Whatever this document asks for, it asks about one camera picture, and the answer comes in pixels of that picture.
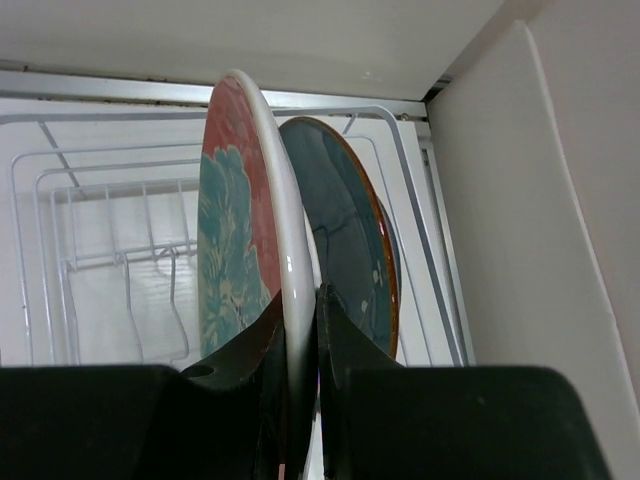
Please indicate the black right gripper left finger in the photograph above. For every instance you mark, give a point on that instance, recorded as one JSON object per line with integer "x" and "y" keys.
{"x": 243, "y": 420}

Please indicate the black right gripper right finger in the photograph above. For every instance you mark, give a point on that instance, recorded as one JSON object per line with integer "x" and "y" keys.
{"x": 367, "y": 411}

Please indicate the teal round plate brown rim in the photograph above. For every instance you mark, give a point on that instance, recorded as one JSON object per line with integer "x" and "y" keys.
{"x": 348, "y": 227}

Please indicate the red teal floral plate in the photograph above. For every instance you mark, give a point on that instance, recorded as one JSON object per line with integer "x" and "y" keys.
{"x": 252, "y": 244}

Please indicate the blue leaf-shaped dish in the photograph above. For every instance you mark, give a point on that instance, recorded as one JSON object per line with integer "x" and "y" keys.
{"x": 394, "y": 245}

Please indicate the white wire dish rack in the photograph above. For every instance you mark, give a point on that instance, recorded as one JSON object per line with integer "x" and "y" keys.
{"x": 98, "y": 233}

